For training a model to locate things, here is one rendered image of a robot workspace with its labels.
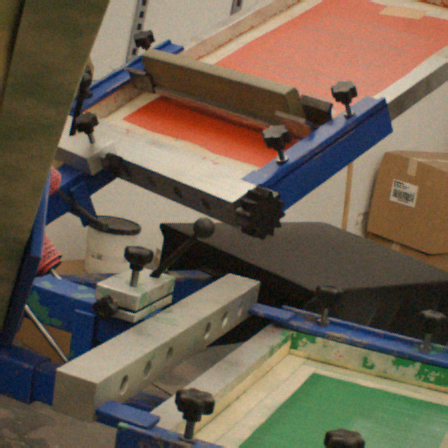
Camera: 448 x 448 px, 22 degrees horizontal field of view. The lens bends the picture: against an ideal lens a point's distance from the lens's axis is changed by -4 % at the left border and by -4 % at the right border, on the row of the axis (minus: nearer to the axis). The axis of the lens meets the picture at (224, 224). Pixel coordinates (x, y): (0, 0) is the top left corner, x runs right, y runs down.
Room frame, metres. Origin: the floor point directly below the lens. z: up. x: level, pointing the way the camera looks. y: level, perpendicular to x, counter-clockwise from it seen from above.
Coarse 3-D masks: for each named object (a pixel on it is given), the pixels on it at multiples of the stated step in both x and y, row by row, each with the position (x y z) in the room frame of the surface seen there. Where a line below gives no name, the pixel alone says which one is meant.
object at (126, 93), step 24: (264, 0) 2.54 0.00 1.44; (288, 0) 2.56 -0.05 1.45; (432, 0) 2.42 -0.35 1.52; (216, 24) 2.47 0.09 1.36; (240, 24) 2.47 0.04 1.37; (192, 48) 2.39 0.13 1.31; (216, 48) 2.43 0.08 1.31; (432, 72) 2.06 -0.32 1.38; (120, 96) 2.28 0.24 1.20; (384, 96) 2.01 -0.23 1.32; (408, 96) 2.02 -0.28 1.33; (168, 144) 2.02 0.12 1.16; (216, 168) 1.90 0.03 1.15
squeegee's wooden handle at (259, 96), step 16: (144, 64) 2.24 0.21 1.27; (160, 64) 2.20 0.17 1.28; (176, 64) 2.16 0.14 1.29; (192, 64) 2.13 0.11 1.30; (208, 64) 2.12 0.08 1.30; (160, 80) 2.23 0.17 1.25; (176, 80) 2.18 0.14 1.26; (192, 80) 2.14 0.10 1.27; (208, 80) 2.10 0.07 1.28; (224, 80) 2.06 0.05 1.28; (240, 80) 2.03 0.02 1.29; (256, 80) 2.01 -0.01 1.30; (208, 96) 2.12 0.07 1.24; (224, 96) 2.08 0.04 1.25; (240, 96) 2.04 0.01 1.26; (256, 96) 2.01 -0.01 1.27; (272, 96) 1.97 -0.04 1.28; (288, 96) 1.95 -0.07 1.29; (256, 112) 2.03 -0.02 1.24; (272, 112) 1.99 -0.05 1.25; (288, 112) 1.96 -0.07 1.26
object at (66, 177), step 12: (60, 168) 1.92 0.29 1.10; (72, 168) 1.91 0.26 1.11; (72, 180) 1.88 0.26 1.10; (84, 180) 1.90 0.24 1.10; (96, 180) 1.92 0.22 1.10; (108, 180) 1.93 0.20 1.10; (48, 204) 1.85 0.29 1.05; (60, 204) 1.87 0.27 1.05; (48, 216) 1.86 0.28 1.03; (60, 216) 1.87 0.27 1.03
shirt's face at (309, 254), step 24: (216, 240) 2.28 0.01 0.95; (240, 240) 2.32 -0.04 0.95; (264, 240) 2.36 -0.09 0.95; (288, 240) 2.40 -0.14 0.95; (312, 240) 2.45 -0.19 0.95; (336, 240) 2.49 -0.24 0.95; (360, 240) 2.54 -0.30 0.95; (264, 264) 2.16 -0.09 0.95; (288, 264) 2.19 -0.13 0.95; (312, 264) 2.23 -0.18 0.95; (336, 264) 2.27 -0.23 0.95; (360, 264) 2.30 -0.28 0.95; (384, 264) 2.34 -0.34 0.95; (408, 264) 2.39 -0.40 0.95; (312, 288) 2.04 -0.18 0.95
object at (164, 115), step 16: (336, 0) 2.55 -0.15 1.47; (352, 0) 2.53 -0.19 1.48; (368, 0) 2.51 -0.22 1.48; (304, 16) 2.50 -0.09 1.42; (352, 16) 2.45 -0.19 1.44; (368, 16) 2.43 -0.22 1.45; (384, 16) 2.41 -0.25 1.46; (272, 32) 2.45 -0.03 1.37; (288, 32) 2.43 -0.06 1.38; (240, 48) 2.41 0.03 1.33; (256, 48) 2.39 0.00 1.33; (224, 64) 2.35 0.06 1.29; (160, 96) 2.28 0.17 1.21; (144, 112) 2.23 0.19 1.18; (160, 112) 2.22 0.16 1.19; (176, 112) 2.20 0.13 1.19; (192, 112) 2.19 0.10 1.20; (208, 112) 2.17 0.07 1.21; (144, 128) 2.17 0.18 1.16; (160, 128) 2.16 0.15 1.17; (176, 128) 2.14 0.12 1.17; (192, 128) 2.13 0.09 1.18; (208, 128) 2.11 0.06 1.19
